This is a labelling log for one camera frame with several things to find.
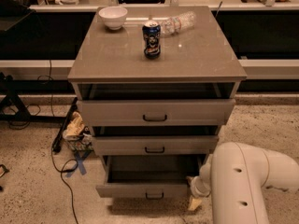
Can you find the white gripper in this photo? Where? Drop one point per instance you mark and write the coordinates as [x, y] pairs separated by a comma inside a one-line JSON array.
[[197, 187]]

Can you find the grey bottom drawer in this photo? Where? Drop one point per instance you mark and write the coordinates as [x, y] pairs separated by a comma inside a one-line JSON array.
[[152, 177]]

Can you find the grey drawer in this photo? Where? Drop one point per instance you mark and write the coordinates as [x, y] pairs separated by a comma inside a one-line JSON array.
[[154, 145], [156, 113], [152, 177]]

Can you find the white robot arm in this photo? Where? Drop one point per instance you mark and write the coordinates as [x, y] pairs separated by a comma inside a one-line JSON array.
[[234, 176]]

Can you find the grey middle drawer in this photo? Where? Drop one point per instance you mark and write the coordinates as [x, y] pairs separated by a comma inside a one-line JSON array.
[[154, 145]]

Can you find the grey top drawer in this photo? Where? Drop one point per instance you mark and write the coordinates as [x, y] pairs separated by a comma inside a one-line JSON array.
[[156, 113]]

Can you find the grey drawer cabinet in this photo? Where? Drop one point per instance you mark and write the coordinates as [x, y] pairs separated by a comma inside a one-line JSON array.
[[156, 95]]

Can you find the blue tape cross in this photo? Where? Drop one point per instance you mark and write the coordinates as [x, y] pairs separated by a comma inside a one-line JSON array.
[[80, 157]]

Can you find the crumpled snack bags box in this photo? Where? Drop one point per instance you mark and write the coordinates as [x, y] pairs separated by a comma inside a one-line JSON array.
[[76, 134]]

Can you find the black power strip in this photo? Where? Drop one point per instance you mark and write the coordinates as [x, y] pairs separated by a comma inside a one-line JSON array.
[[56, 147]]

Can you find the blue soda can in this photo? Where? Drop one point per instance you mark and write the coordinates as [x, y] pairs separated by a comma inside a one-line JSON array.
[[151, 35]]

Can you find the clear plastic bottle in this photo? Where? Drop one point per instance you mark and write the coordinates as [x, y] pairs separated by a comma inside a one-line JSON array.
[[179, 23]]

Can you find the white ceramic bowl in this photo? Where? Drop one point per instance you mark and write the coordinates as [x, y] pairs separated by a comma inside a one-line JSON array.
[[113, 17]]

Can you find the black stand legs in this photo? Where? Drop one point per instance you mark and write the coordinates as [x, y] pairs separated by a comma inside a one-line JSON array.
[[22, 114]]

